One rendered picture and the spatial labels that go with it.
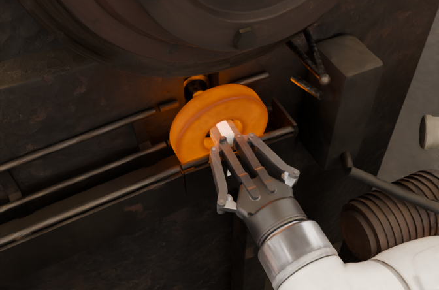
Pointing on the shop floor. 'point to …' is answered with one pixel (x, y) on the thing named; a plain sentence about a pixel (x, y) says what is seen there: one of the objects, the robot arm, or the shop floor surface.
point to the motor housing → (388, 218)
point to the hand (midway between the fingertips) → (219, 125)
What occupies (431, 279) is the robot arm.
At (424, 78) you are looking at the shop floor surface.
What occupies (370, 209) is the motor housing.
